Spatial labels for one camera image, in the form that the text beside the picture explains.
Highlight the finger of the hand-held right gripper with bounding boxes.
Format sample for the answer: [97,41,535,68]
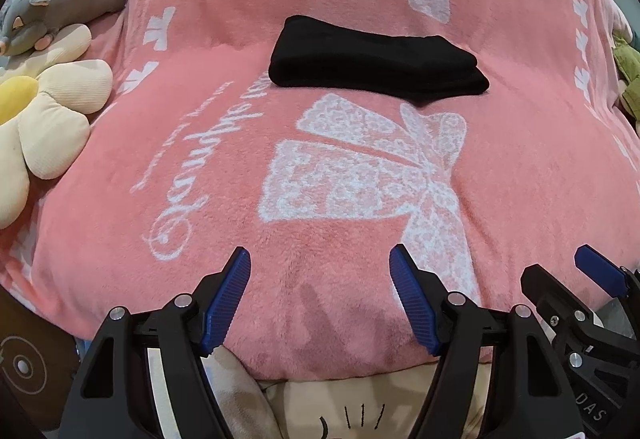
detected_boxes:
[574,244,640,306]
[520,263,601,335]

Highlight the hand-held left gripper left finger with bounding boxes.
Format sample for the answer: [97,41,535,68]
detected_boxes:
[60,246,252,439]

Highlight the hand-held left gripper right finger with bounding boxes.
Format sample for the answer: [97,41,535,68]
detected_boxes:
[389,244,583,439]

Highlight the black pants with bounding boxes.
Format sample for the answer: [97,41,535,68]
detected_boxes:
[268,15,491,107]

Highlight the beige plush cushion with face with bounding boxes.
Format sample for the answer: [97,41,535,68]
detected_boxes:
[207,349,496,439]

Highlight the brown box with circle print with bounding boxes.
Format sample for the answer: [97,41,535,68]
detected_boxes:
[0,289,83,420]

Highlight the olive green quilted jacket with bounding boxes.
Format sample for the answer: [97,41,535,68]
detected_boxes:
[612,29,640,120]

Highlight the cream flower plush pillow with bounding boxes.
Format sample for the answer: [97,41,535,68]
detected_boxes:
[0,24,113,230]

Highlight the pink blanket with white bows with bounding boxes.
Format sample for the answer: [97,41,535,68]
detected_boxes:
[0,0,640,380]

